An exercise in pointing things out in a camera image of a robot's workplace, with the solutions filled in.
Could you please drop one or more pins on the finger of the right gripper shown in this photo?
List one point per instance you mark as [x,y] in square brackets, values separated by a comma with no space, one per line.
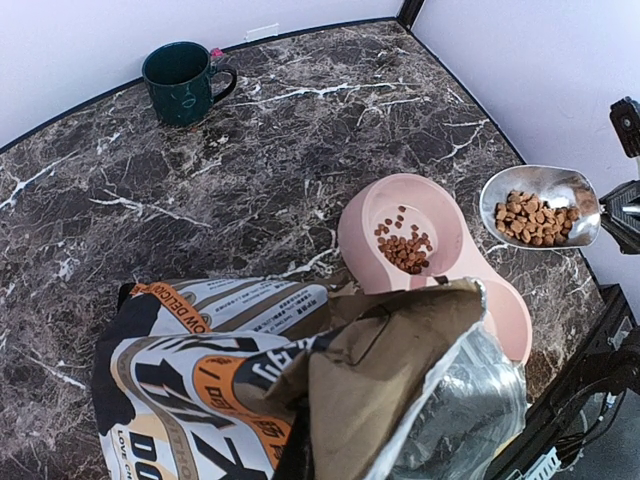
[620,216]

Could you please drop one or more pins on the metal scoop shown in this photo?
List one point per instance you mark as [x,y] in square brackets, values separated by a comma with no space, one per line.
[559,187]

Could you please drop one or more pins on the pink double pet bowl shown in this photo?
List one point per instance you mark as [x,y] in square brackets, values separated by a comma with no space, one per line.
[455,255]

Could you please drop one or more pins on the pet food bag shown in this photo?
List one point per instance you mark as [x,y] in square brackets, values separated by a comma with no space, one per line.
[322,385]

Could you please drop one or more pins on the brown kibble in scoop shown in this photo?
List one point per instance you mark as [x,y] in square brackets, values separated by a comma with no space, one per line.
[532,222]

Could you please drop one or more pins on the brown kibble in bowl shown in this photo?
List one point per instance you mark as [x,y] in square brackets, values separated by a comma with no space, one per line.
[405,246]

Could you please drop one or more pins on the black mug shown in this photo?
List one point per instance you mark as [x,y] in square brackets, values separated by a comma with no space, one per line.
[184,84]

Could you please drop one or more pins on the right black frame post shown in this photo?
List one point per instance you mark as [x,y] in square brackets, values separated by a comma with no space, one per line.
[409,12]

